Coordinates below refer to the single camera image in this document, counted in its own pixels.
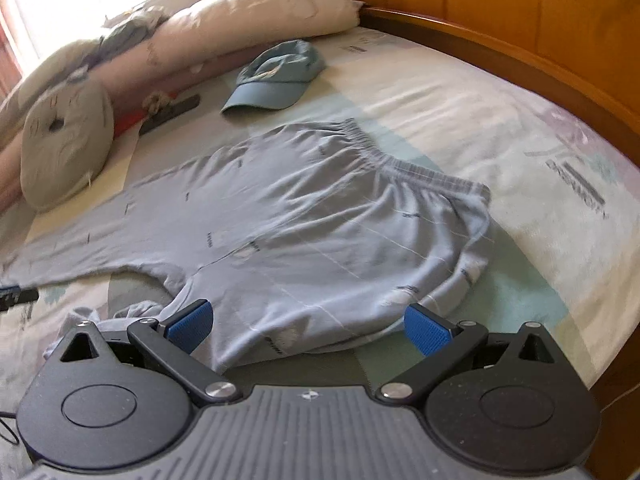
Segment pink folded quilt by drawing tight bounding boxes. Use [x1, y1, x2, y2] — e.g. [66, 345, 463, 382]
[1, 0, 360, 208]

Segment wooden headboard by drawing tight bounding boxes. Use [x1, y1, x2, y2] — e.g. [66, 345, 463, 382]
[360, 0, 639, 479]

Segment blue baseball cap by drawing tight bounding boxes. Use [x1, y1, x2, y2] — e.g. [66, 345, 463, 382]
[221, 39, 326, 113]

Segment grey cat face cushion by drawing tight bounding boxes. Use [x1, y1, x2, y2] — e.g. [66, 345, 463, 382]
[21, 78, 114, 212]

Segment grey-blue pants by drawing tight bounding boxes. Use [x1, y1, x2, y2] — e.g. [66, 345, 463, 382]
[1, 119, 495, 372]

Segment brown flower hair tie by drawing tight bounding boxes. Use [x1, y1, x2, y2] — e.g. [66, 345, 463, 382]
[142, 91, 174, 116]

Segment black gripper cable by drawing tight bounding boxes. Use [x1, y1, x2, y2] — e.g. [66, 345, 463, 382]
[0, 408, 21, 447]

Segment black phone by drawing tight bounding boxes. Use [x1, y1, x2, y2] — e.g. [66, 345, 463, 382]
[139, 94, 201, 136]

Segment orange red object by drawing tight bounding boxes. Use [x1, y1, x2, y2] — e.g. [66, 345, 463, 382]
[114, 110, 146, 138]

